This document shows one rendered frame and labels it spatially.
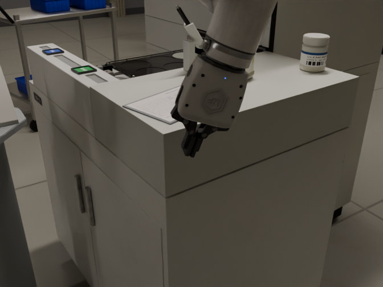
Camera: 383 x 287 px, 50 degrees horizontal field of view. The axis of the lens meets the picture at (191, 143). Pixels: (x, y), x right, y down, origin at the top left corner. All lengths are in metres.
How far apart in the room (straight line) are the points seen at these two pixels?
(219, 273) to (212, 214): 0.20
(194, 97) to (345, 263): 1.49
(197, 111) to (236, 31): 0.14
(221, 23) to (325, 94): 0.53
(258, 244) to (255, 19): 0.70
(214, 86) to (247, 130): 0.29
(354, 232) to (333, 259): 0.26
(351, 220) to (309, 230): 0.98
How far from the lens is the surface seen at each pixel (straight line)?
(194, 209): 0.92
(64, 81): 1.25
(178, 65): 1.46
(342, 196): 2.18
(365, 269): 2.03
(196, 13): 1.69
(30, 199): 2.46
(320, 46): 1.19
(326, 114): 1.13
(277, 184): 1.09
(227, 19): 0.62
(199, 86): 0.64
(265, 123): 0.96
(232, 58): 0.63
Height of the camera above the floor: 1.30
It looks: 27 degrees down
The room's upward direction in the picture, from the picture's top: straight up
